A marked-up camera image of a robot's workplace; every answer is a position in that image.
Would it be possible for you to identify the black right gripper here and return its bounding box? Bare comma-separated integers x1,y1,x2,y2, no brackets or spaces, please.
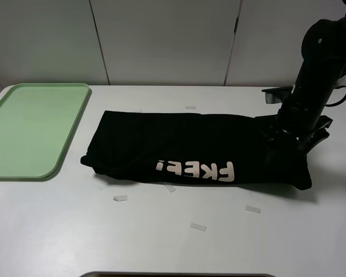
272,98,332,152

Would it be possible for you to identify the black short sleeve t-shirt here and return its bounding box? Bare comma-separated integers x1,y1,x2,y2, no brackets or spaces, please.
80,111,312,190

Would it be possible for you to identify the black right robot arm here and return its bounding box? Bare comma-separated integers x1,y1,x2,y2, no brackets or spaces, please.
264,1,346,154

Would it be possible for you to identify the light green plastic tray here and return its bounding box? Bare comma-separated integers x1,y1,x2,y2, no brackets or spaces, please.
0,83,91,179

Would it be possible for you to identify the white tape marker near right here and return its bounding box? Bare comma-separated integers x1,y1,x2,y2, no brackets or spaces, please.
245,205,261,214

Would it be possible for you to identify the white tape marker near centre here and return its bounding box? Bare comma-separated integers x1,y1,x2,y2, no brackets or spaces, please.
190,223,206,231

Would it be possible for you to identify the white tape marker near left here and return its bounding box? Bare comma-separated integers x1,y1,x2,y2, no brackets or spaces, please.
113,195,128,202

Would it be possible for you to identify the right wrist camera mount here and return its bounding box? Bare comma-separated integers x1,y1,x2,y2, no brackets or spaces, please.
262,86,294,104

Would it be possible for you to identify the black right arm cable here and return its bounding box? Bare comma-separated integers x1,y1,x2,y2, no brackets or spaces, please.
325,57,346,107

